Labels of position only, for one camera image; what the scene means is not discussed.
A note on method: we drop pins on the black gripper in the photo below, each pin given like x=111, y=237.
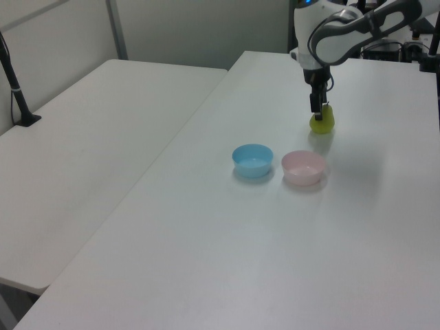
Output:
x=314, y=79

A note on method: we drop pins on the green pear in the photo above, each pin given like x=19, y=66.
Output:
x=326, y=124

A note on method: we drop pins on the white black Franka robot arm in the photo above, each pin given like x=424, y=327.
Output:
x=330, y=34

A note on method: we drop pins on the pink plastic bowl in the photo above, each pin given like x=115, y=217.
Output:
x=302, y=170

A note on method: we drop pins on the blue plastic bowl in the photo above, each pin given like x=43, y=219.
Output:
x=252, y=163

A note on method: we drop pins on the dark background equipment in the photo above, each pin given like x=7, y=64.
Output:
x=388, y=49

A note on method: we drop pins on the black clamp stand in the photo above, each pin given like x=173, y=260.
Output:
x=431, y=51

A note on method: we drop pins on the white side table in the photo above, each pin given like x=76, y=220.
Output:
x=86, y=148

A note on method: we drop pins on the grey wall frame post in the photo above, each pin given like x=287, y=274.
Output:
x=117, y=31

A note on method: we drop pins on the black camera pole stand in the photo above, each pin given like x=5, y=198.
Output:
x=15, y=89

